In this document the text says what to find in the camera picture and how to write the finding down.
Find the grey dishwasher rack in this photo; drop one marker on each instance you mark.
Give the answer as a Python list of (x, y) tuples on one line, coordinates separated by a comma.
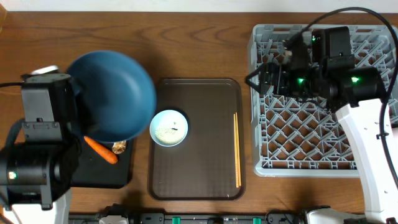
[(293, 138)]

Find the brown food scrap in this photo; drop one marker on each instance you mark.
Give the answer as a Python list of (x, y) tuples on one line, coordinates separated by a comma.
[(119, 147)]

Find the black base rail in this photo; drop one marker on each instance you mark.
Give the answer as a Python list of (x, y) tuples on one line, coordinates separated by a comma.
[(119, 214)]

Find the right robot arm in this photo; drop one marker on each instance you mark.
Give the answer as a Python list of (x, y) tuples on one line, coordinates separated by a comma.
[(325, 68)]

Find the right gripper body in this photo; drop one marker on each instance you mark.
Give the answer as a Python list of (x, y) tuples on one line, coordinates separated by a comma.
[(295, 84)]

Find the orange carrot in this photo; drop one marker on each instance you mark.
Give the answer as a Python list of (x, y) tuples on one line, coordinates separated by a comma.
[(105, 153)]

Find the dark brown serving tray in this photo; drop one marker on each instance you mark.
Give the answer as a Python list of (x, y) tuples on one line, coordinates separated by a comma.
[(202, 166)]

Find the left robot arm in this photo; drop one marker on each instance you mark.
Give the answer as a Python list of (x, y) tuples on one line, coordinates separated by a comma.
[(41, 153)]

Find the dark blue plate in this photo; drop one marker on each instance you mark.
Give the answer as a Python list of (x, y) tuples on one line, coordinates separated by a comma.
[(114, 95)]

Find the light blue rice bowl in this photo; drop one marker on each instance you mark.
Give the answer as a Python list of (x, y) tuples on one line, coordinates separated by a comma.
[(168, 128)]

